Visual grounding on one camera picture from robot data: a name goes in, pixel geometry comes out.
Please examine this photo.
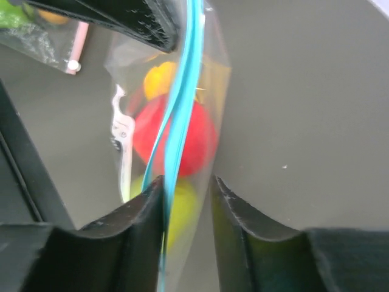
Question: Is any fake red apple in bag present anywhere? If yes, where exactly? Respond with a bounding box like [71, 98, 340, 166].
[133, 95, 218, 177]

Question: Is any fake yellow lemon in bag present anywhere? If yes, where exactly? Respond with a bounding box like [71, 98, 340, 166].
[143, 61, 177, 100]

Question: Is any clear zip bag blue seal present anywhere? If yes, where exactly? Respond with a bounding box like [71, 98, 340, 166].
[105, 1, 231, 291]

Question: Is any clear zip bag pink seal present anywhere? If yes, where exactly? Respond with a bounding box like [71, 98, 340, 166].
[1, 1, 89, 75]

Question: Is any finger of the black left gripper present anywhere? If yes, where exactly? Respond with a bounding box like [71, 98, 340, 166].
[25, 0, 179, 52]

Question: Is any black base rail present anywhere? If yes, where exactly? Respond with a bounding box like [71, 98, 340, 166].
[1, 85, 74, 229]

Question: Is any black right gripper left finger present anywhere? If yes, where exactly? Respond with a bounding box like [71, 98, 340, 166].
[0, 175, 167, 292]

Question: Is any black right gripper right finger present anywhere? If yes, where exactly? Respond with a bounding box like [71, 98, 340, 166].
[209, 176, 388, 291]

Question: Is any fake green pear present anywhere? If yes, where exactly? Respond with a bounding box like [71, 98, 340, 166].
[130, 178, 203, 253]

